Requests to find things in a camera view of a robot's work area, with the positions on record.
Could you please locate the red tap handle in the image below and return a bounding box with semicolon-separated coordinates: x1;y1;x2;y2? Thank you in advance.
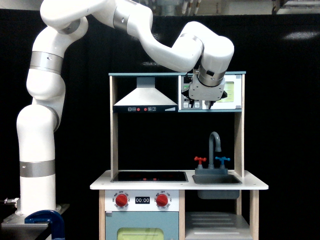
194;156;207;169

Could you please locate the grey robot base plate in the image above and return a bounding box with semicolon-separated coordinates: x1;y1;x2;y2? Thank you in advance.
1;203;70;228

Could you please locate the blue tap handle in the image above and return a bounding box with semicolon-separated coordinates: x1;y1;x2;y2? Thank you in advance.
215;156;231;169

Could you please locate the grey microwave control panel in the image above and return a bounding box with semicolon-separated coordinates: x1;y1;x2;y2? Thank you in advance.
178;73;203;111

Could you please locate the blue c-clamp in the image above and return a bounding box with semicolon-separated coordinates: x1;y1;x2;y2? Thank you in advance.
24;210;66;240

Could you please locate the grey toy sink basin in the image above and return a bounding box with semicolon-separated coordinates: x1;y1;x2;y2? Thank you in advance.
192;174;242;200

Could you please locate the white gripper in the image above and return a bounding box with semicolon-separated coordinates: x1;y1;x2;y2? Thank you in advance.
181;74;228;110

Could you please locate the red oven knob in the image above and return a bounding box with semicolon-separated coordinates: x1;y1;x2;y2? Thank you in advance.
115;194;128;207
155;194;168;207

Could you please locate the wooden toy kitchen frame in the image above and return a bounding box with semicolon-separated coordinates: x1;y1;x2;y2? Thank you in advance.
91;72;268;240

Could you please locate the left red oven knob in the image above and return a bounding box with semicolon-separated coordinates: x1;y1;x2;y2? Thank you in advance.
115;194;128;207

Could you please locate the white knob panel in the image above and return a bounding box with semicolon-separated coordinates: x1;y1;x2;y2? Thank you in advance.
105;189;179;212

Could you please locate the black toy stovetop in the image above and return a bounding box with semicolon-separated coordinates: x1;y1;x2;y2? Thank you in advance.
111;171;188;183

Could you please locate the silver range hood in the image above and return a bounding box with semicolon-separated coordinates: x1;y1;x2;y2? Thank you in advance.
112;77;178;114

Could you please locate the right red oven knob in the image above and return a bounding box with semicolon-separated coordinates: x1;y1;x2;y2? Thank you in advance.
155;194;168;207

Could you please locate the light blue oven door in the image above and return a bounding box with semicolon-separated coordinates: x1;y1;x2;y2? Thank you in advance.
105;211;179;240

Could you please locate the grey lower shelf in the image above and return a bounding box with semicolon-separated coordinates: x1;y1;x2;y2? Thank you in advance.
185;212;252;240

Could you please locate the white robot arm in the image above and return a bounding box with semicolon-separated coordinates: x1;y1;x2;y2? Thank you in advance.
16;0;234;215

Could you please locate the grey toy faucet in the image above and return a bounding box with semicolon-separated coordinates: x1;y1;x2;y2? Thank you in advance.
194;131;229;176

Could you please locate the metal cable connector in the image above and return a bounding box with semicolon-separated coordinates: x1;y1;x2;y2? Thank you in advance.
3;197;20;208

